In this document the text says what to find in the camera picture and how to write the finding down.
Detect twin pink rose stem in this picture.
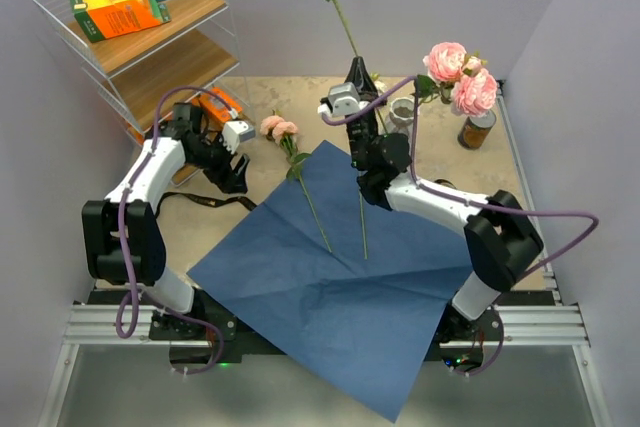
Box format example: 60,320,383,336
259,110,333,253

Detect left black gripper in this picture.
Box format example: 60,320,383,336
187,131,250,194

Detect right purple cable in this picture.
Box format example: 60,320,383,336
322,75,600,377

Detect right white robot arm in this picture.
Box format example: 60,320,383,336
344,56,543,343

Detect blue wrapping paper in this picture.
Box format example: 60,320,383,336
189,142,471,421

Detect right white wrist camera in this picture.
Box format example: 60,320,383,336
317,82,361,121

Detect white wire wooden shelf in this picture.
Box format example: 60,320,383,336
33,0,254,145

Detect white ribbed vase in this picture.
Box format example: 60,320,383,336
385,97,415,137

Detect small orange box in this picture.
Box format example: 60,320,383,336
196,87,243,130

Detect purple cable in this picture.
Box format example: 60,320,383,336
114,85,241,376
322,75,600,377

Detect white bud rose stem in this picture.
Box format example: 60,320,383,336
357,74,389,261

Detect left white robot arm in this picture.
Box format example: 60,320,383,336
81,103,255,339

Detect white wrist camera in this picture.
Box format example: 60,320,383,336
317,82,361,121
222,120,256,154

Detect black ribbon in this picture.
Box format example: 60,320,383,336
155,192,257,217

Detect large pink rose stem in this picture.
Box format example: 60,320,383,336
414,42,498,118

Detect orange green box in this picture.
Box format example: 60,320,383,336
69,0,171,43

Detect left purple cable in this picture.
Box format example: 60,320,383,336
114,85,241,376

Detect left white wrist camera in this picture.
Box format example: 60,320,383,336
222,120,256,154

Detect tin can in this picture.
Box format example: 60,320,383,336
457,110,497,150

